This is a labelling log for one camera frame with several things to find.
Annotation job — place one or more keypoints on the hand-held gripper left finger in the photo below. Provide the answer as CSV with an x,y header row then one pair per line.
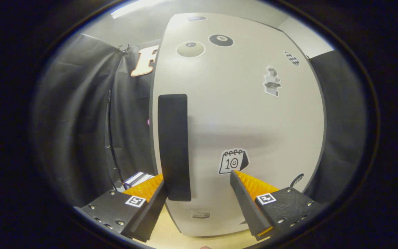
x,y
152,214

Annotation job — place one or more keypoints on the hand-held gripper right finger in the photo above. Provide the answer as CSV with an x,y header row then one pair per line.
x,y
247,211

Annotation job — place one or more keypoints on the white cabinet door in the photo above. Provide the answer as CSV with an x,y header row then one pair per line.
x,y
237,114

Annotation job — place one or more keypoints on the white spine book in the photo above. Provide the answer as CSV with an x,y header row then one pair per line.
x,y
143,178

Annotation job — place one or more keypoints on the purple spine book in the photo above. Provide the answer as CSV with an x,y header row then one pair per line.
x,y
130,182

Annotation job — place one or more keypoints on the grey cabinet body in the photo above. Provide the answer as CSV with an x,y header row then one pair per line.
x,y
151,110

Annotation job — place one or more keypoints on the black backdrop cloth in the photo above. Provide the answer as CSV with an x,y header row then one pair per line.
x,y
81,121

